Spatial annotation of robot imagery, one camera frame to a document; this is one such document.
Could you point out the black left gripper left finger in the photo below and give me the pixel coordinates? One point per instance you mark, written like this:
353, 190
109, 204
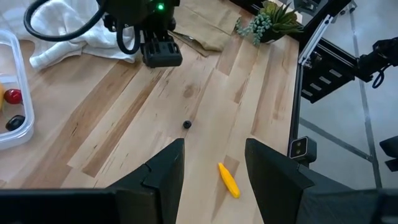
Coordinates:
155, 193

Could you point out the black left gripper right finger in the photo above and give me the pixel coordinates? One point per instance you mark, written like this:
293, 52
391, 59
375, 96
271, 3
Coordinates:
280, 193

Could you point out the small yellow toy vegetable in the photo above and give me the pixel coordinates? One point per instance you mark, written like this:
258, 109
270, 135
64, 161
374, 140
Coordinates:
229, 181

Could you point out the small dark toy blueberry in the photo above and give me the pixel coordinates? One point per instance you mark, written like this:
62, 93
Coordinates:
187, 124

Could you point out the red toy cherry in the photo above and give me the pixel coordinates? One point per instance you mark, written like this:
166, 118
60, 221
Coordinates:
12, 96

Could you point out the glossy black toy grape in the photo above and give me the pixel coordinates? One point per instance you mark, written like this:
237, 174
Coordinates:
15, 122

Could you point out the yellow toy banana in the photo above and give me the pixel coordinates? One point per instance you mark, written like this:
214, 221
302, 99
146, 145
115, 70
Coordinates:
1, 96

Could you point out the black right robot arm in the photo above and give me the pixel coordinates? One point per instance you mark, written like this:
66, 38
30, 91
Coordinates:
133, 11

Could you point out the clear plastic tupperware container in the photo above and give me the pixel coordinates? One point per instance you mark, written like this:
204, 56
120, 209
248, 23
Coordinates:
26, 93

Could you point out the brown cloth napkin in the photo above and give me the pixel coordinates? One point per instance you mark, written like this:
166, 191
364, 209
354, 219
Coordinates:
205, 21

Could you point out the white checked dish towel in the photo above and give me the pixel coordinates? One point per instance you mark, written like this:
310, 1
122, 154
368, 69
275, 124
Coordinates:
77, 43

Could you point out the small succulent in dark pot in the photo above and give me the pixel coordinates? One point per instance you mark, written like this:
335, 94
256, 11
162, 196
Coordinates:
273, 21

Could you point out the table-level camera box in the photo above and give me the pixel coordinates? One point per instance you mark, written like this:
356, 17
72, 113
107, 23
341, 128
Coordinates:
300, 148

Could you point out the black metal table frame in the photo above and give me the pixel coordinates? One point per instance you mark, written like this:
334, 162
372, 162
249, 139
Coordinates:
294, 109

